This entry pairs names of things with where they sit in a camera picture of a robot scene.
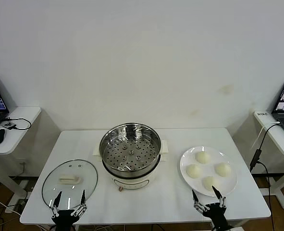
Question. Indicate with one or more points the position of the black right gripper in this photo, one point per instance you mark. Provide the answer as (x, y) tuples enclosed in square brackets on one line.
[(216, 214)]

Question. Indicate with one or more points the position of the cream electric cooking pot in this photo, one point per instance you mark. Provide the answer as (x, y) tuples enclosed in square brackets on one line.
[(132, 183)]

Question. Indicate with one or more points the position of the white round plate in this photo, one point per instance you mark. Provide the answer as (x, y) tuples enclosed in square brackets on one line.
[(207, 170)]

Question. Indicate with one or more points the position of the steel steamer basket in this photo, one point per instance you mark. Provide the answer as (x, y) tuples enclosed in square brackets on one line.
[(132, 150)]

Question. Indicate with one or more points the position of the round glass pot lid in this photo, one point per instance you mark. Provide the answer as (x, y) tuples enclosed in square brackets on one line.
[(85, 172)]

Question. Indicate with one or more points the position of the small white label sticker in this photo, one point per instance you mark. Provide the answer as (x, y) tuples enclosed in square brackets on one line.
[(262, 114)]

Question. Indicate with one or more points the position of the white side table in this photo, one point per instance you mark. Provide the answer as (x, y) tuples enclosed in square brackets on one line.
[(283, 146), (24, 115)]

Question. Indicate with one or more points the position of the small black hub box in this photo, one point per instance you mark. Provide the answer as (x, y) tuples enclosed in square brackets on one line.
[(8, 125)]

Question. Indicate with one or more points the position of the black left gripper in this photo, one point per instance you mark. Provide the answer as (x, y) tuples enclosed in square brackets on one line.
[(64, 216)]

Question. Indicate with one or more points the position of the white steamed baozi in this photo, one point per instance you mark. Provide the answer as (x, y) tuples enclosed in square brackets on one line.
[(210, 183), (203, 157), (193, 171), (223, 169)]

